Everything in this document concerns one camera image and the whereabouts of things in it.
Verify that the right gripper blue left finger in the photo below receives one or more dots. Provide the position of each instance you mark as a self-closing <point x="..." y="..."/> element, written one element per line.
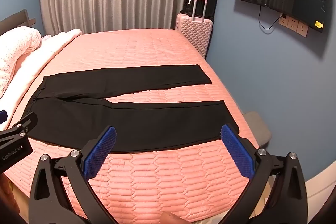
<point x="49" y="201"/>

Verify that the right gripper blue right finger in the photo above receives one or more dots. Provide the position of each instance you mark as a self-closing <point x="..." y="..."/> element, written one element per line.
<point x="287" y="202"/>

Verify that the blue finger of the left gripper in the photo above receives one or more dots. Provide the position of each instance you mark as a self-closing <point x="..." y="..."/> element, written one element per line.
<point x="3" y="116"/>
<point x="25" y="125"/>

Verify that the black pants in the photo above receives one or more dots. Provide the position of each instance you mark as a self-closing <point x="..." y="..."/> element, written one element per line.
<point x="73" y="108"/>

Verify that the light pink folded blanket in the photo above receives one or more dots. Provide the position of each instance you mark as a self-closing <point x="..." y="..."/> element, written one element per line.
<point x="30" y="68"/>

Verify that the white dotted pillow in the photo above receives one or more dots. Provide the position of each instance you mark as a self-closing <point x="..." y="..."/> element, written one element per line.
<point x="15" y="43"/>

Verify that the grey bench stool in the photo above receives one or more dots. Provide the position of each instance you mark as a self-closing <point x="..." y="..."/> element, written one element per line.
<point x="260" y="130"/>

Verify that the grey bed headboard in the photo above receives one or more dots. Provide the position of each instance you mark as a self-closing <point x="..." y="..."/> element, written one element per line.
<point x="18" y="19"/>

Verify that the pink hard suitcase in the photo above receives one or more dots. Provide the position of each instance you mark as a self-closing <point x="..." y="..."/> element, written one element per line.
<point x="197" y="30"/>

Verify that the beige wall socket panel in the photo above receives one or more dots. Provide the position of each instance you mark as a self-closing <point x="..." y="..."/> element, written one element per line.
<point x="294" y="25"/>

